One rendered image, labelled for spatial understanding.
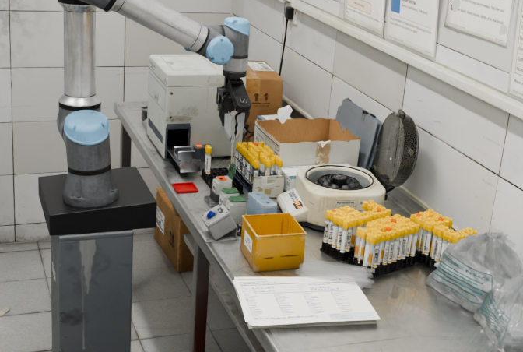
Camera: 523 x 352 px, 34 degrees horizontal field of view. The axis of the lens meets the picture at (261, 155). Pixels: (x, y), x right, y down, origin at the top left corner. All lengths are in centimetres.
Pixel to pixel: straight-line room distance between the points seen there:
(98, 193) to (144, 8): 50
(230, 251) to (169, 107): 73
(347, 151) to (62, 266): 98
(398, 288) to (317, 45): 132
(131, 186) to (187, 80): 51
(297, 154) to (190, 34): 61
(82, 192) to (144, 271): 176
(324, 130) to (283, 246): 90
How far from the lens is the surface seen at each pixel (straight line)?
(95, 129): 228
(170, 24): 227
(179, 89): 282
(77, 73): 239
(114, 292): 242
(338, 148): 274
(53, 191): 246
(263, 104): 332
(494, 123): 226
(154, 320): 367
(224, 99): 252
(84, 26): 236
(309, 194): 240
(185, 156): 277
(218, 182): 251
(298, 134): 294
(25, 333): 360
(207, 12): 417
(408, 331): 198
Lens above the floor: 185
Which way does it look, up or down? 19 degrees down
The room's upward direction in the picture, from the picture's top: 4 degrees clockwise
